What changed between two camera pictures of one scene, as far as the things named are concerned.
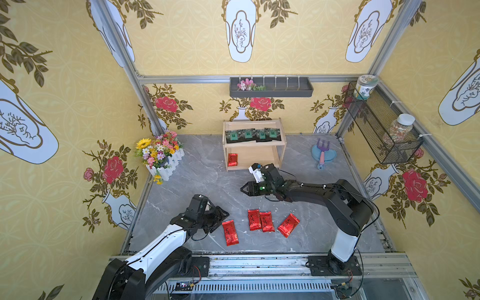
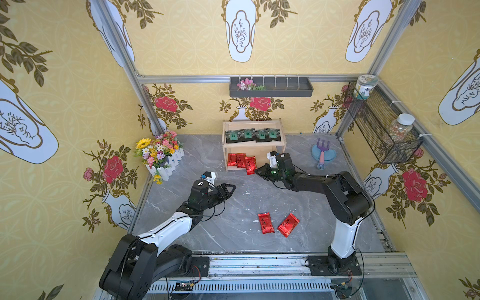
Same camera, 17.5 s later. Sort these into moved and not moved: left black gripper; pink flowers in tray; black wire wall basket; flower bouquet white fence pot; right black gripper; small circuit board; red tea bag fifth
Moved: right black gripper; left black gripper
Not moved: pink flowers in tray; small circuit board; flower bouquet white fence pot; black wire wall basket; red tea bag fifth
